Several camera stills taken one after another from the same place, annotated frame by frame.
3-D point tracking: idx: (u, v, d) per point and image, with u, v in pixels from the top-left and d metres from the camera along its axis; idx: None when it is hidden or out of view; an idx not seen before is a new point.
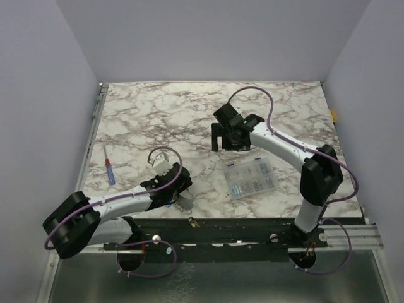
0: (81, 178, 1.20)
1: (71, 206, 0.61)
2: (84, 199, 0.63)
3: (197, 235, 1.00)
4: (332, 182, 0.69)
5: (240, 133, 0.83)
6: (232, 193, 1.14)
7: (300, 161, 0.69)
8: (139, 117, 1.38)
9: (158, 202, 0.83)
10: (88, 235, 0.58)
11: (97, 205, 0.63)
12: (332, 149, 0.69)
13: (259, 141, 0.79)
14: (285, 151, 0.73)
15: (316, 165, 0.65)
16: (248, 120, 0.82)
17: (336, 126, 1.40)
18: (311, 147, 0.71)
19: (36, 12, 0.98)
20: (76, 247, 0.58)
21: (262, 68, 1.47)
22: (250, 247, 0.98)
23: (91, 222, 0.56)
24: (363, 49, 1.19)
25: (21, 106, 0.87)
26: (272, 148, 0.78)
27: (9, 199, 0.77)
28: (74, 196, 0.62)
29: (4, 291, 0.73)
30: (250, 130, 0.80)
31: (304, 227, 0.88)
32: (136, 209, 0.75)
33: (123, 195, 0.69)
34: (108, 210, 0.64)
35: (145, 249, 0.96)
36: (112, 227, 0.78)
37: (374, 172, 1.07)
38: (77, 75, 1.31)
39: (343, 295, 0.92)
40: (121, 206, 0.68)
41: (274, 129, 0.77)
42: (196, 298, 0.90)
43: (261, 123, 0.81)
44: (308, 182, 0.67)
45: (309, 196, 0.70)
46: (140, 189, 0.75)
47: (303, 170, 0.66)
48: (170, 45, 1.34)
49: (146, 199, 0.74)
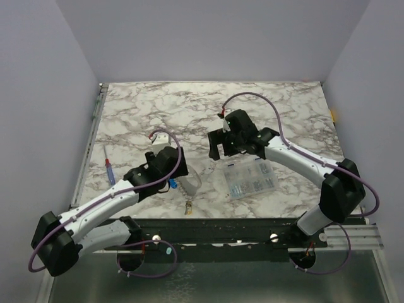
0: (81, 178, 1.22)
1: (43, 229, 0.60)
2: (55, 220, 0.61)
3: (197, 235, 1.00)
4: (353, 197, 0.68)
5: (254, 146, 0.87)
6: (232, 193, 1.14)
7: (320, 177, 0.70)
8: (139, 117, 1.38)
9: (149, 191, 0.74)
10: (67, 254, 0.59)
11: (69, 223, 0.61)
12: (353, 165, 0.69)
13: (274, 154, 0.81)
14: (303, 166, 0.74)
15: (336, 180, 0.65)
16: (263, 134, 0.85)
17: (336, 126, 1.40)
18: (330, 161, 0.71)
19: (36, 12, 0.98)
20: (62, 264, 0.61)
21: (263, 69, 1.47)
22: (250, 247, 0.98)
23: (65, 244, 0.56)
24: (363, 49, 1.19)
25: (21, 106, 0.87)
26: (288, 163, 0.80)
27: (10, 198, 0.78)
28: (45, 218, 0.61)
29: (4, 291, 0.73)
30: (266, 144, 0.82)
31: (307, 232, 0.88)
32: (127, 204, 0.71)
33: (100, 201, 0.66)
34: (84, 223, 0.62)
35: (144, 249, 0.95)
36: (106, 234, 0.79)
37: (374, 173, 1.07)
38: (77, 75, 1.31)
39: (343, 295, 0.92)
40: (99, 214, 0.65)
41: (290, 144, 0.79)
42: (196, 298, 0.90)
43: (276, 136, 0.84)
44: (328, 197, 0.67)
45: (329, 209, 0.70)
46: (124, 185, 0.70)
47: (324, 185, 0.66)
48: (170, 45, 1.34)
49: (129, 196, 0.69)
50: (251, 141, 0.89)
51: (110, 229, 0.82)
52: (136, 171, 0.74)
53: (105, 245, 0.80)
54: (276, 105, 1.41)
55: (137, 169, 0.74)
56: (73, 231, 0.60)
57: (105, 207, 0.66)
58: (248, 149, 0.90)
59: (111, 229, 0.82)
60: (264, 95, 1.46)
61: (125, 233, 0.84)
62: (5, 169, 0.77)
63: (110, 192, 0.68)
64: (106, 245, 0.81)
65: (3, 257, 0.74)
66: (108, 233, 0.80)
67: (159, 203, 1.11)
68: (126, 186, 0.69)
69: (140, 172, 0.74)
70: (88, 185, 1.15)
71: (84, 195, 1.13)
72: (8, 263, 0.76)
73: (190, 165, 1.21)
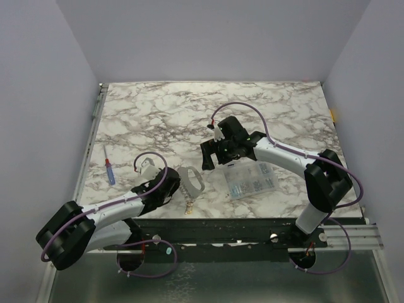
0: (81, 178, 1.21)
1: (63, 217, 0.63)
2: (77, 209, 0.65)
3: (197, 235, 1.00)
4: (340, 188, 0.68)
5: (244, 149, 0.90)
6: (232, 193, 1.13)
7: (303, 168, 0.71)
8: (139, 117, 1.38)
9: (150, 206, 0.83)
10: (84, 243, 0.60)
11: (91, 213, 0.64)
12: (334, 154, 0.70)
13: (262, 154, 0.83)
14: (286, 160, 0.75)
15: (319, 169, 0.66)
16: (252, 137, 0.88)
17: (336, 125, 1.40)
18: (312, 153, 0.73)
19: (36, 11, 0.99)
20: (73, 256, 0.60)
21: (263, 68, 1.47)
22: (251, 247, 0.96)
23: (86, 230, 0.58)
24: (363, 48, 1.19)
25: (22, 105, 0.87)
26: (274, 161, 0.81)
27: (10, 197, 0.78)
28: (67, 207, 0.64)
29: (4, 291, 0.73)
30: (254, 146, 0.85)
31: (304, 228, 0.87)
32: (129, 214, 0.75)
33: (114, 202, 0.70)
34: (102, 217, 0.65)
35: (144, 249, 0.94)
36: (108, 231, 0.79)
37: (374, 173, 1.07)
38: (77, 75, 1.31)
39: (343, 295, 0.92)
40: (112, 214, 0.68)
41: (276, 142, 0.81)
42: (196, 298, 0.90)
43: (263, 138, 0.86)
44: (313, 187, 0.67)
45: (316, 201, 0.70)
46: (132, 194, 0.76)
47: (307, 175, 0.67)
48: (170, 44, 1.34)
49: (137, 204, 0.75)
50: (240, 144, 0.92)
51: (112, 227, 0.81)
52: (141, 187, 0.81)
53: (103, 243, 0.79)
54: (276, 105, 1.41)
55: (142, 186, 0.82)
56: (95, 220, 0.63)
57: (117, 210, 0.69)
58: (240, 151, 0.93)
59: (113, 227, 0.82)
60: (264, 95, 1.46)
61: (125, 233, 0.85)
62: (5, 170, 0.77)
63: (122, 197, 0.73)
64: (104, 245, 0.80)
65: (3, 256, 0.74)
66: (111, 230, 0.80)
67: None
68: (134, 195, 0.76)
69: (143, 189, 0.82)
70: (88, 185, 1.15)
71: (84, 195, 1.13)
72: (7, 262, 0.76)
73: (190, 165, 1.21)
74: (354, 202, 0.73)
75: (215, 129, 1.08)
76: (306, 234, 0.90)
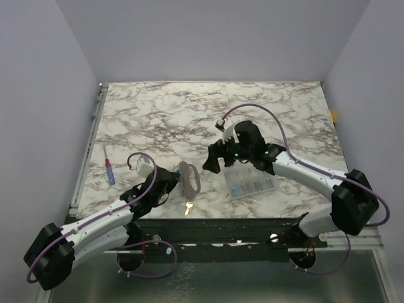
0: (81, 178, 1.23)
1: (42, 240, 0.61)
2: (56, 231, 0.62)
3: (197, 235, 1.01)
4: (367, 209, 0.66)
5: (262, 163, 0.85)
6: (232, 194, 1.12)
7: (329, 189, 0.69)
8: (139, 117, 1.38)
9: (142, 211, 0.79)
10: (65, 264, 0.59)
11: (70, 235, 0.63)
12: (363, 175, 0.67)
13: (283, 170, 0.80)
14: (312, 178, 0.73)
15: (346, 192, 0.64)
16: (271, 151, 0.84)
17: (336, 126, 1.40)
18: (338, 173, 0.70)
19: (35, 10, 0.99)
20: (57, 276, 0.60)
21: (263, 68, 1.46)
22: (251, 247, 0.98)
23: (65, 254, 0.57)
24: (363, 47, 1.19)
25: (22, 104, 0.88)
26: (295, 177, 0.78)
27: (10, 198, 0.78)
28: (45, 230, 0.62)
29: (4, 291, 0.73)
30: (273, 160, 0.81)
31: (307, 232, 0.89)
32: (120, 223, 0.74)
33: (98, 216, 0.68)
34: (84, 236, 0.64)
35: (144, 249, 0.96)
36: (103, 240, 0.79)
37: (374, 172, 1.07)
38: (77, 75, 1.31)
39: (343, 295, 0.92)
40: (97, 230, 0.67)
41: (297, 158, 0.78)
42: (196, 299, 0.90)
43: (283, 152, 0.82)
44: (339, 209, 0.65)
45: (341, 223, 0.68)
46: (119, 204, 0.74)
47: (333, 197, 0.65)
48: (170, 44, 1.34)
49: (125, 214, 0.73)
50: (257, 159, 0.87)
51: (107, 235, 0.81)
52: (130, 192, 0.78)
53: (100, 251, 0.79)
54: (276, 105, 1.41)
55: (132, 191, 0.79)
56: (74, 242, 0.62)
57: (103, 223, 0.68)
58: (257, 166, 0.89)
59: (107, 235, 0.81)
60: (264, 95, 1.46)
61: (122, 237, 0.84)
62: (5, 170, 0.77)
63: (108, 209, 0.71)
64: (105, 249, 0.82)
65: (3, 256, 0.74)
66: (106, 238, 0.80)
67: None
68: (121, 205, 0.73)
69: (134, 194, 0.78)
70: (88, 185, 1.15)
71: (84, 195, 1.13)
72: (7, 262, 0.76)
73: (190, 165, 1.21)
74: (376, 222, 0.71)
75: (226, 130, 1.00)
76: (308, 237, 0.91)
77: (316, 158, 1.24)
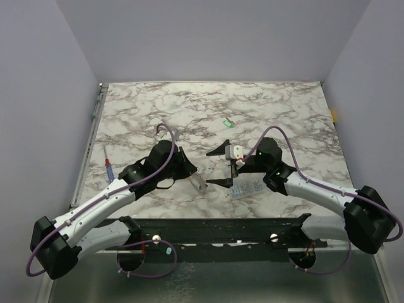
0: (81, 178, 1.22)
1: (38, 235, 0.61)
2: (50, 225, 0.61)
3: (197, 235, 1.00)
4: (384, 226, 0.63)
5: (274, 185, 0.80)
6: (232, 193, 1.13)
7: (341, 207, 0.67)
8: (139, 117, 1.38)
9: (146, 188, 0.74)
10: (64, 257, 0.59)
11: (64, 227, 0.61)
12: (375, 191, 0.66)
13: (295, 190, 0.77)
14: (324, 198, 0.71)
15: (359, 209, 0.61)
16: (281, 172, 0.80)
17: (336, 125, 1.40)
18: (349, 190, 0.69)
19: (35, 11, 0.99)
20: (61, 266, 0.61)
21: (263, 68, 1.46)
22: (251, 247, 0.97)
23: (59, 249, 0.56)
24: (364, 47, 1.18)
25: (22, 104, 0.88)
26: (308, 197, 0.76)
27: (10, 197, 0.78)
28: (40, 223, 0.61)
29: (4, 290, 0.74)
30: (285, 180, 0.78)
31: (309, 234, 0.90)
32: (122, 204, 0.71)
33: (94, 202, 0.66)
34: (78, 227, 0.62)
35: (144, 249, 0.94)
36: (106, 233, 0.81)
37: (375, 172, 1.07)
38: (77, 75, 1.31)
39: (343, 295, 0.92)
40: (93, 218, 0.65)
41: (307, 177, 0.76)
42: (196, 299, 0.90)
43: (293, 173, 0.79)
44: (353, 226, 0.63)
45: (358, 240, 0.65)
46: (117, 185, 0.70)
47: (345, 214, 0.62)
48: (169, 43, 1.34)
49: (124, 195, 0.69)
50: (266, 177, 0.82)
51: (110, 230, 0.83)
52: (131, 168, 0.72)
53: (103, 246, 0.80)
54: (276, 105, 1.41)
55: (133, 167, 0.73)
56: (68, 235, 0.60)
57: (98, 210, 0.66)
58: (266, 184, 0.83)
59: (110, 230, 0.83)
60: (264, 95, 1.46)
61: (124, 233, 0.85)
62: (5, 170, 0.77)
63: (104, 192, 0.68)
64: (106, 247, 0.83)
65: (3, 256, 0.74)
66: (109, 233, 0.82)
67: (159, 204, 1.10)
68: (120, 186, 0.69)
69: (137, 169, 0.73)
70: (88, 185, 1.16)
71: (84, 195, 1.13)
72: (7, 263, 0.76)
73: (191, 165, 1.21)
74: (392, 238, 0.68)
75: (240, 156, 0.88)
76: (311, 240, 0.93)
77: (316, 157, 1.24)
